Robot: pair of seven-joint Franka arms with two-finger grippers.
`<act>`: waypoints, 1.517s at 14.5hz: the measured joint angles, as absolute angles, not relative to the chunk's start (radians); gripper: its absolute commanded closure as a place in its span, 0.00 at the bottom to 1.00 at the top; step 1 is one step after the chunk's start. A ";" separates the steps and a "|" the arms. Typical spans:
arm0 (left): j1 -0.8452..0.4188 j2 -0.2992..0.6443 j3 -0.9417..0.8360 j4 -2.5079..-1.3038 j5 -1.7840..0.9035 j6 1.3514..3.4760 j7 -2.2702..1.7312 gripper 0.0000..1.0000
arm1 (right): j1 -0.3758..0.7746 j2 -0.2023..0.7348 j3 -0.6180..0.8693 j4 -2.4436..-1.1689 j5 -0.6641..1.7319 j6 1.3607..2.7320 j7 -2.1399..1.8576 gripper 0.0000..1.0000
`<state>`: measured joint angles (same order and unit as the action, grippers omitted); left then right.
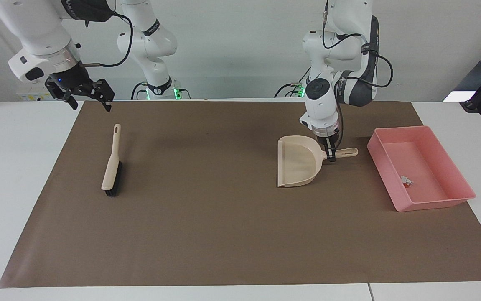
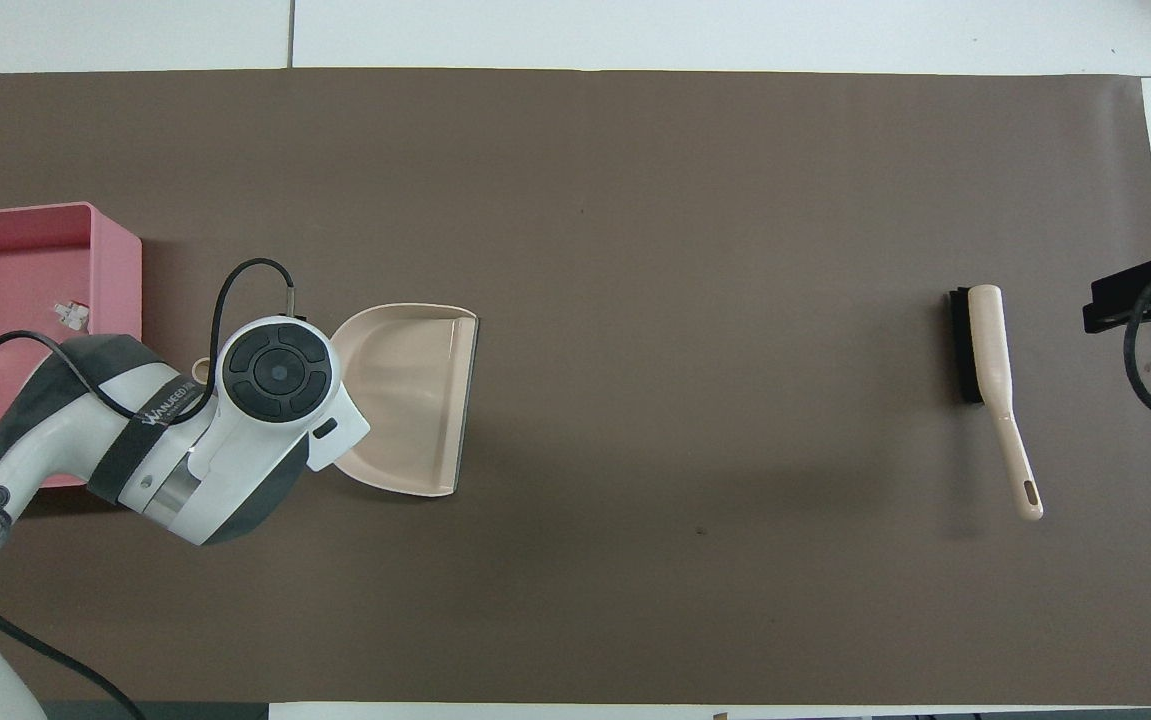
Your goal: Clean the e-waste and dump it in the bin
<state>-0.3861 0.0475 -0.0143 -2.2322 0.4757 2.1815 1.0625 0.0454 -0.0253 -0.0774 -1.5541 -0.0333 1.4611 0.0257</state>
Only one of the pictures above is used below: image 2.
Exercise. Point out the small white connector piece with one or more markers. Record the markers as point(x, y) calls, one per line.
point(71, 316)

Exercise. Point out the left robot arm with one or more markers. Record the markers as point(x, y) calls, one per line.
point(235, 440)

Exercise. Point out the pink plastic bin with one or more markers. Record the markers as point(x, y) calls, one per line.
point(115, 270)

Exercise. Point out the beige hand brush black bristles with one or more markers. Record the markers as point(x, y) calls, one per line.
point(990, 340)

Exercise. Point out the beige plastic dustpan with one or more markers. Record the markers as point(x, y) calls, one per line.
point(405, 400)

